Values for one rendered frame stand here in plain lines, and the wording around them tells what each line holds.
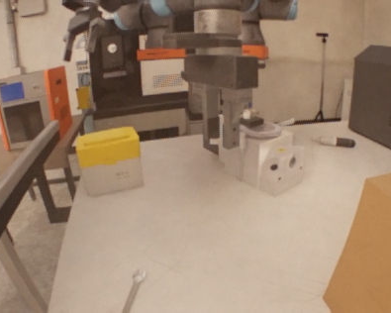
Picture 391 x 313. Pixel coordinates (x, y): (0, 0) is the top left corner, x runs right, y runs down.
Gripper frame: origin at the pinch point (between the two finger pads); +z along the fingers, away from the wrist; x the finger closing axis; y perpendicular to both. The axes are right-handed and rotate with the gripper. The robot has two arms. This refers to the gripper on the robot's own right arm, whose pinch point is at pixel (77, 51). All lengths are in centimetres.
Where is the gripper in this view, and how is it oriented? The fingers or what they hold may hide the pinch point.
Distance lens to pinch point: 87.4
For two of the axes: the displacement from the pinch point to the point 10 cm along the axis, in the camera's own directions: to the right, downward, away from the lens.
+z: -0.6, 10.0, -0.1
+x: -8.5, -0.5, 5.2
